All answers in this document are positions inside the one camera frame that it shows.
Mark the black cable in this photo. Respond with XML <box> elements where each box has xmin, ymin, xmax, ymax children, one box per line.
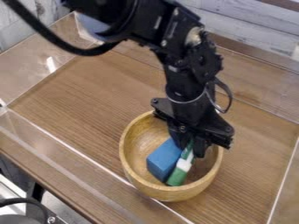
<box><xmin>1</xmin><ymin>0</ymin><xmax>130</xmax><ymax>57</ymax></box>

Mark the green and white marker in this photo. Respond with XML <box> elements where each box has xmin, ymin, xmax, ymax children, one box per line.
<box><xmin>166</xmin><ymin>141</ymin><xmax>195</xmax><ymax>186</ymax></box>

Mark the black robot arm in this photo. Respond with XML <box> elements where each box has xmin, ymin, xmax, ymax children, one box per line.
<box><xmin>62</xmin><ymin>0</ymin><xmax>235</xmax><ymax>158</ymax></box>

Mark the brown wooden bowl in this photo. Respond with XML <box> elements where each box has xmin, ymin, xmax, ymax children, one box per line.
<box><xmin>119</xmin><ymin>111</ymin><xmax>224</xmax><ymax>202</ymax></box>

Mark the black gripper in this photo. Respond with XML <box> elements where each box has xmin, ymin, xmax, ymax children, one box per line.
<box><xmin>151</xmin><ymin>87</ymin><xmax>235</xmax><ymax>158</ymax></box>

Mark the black table frame bracket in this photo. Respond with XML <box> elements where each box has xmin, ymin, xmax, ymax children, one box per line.
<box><xmin>26</xmin><ymin>182</ymin><xmax>68</xmax><ymax>224</ymax></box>

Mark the clear acrylic tray wall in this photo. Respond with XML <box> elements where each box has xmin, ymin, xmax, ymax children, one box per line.
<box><xmin>0</xmin><ymin>36</ymin><xmax>299</xmax><ymax>224</ymax></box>

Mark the blue rectangular block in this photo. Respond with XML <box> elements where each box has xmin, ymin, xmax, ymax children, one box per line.
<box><xmin>146</xmin><ymin>138</ymin><xmax>183</xmax><ymax>182</ymax></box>

